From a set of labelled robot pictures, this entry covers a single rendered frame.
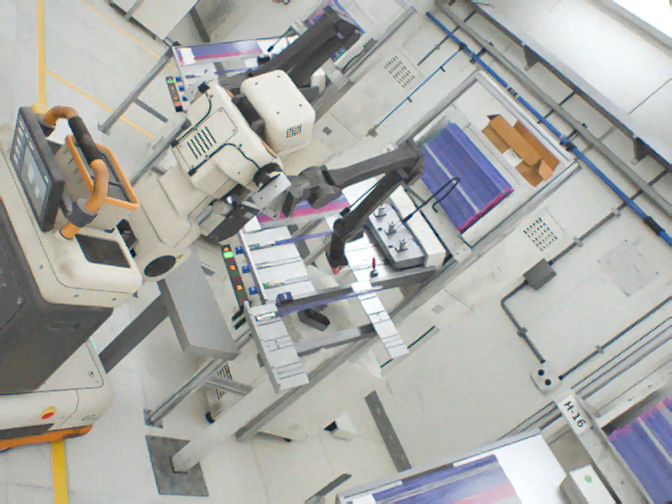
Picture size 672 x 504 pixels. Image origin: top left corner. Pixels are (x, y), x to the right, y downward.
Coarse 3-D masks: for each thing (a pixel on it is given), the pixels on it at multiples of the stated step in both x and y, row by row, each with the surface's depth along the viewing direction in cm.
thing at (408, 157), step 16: (416, 144) 190; (368, 160) 183; (384, 160) 184; (400, 160) 187; (416, 160) 190; (336, 176) 177; (352, 176) 179; (368, 176) 184; (320, 192) 172; (336, 192) 176
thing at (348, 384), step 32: (224, 288) 295; (320, 288) 311; (288, 320) 260; (352, 320) 315; (256, 352) 264; (256, 384) 258; (320, 384) 276; (352, 384) 286; (256, 416) 276; (288, 416) 286; (320, 416) 297
